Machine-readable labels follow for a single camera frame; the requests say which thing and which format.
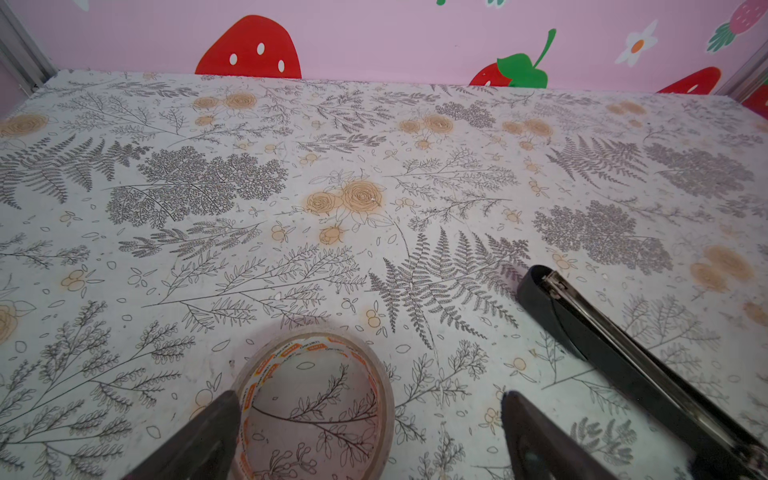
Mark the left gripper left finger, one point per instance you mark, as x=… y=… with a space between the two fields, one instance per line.
x=203 y=449

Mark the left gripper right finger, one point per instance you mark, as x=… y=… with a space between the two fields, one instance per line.
x=539 y=449

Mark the black stapler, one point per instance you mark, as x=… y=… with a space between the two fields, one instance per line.
x=723 y=449

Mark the clear tape roll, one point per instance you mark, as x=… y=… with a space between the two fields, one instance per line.
x=315 y=403

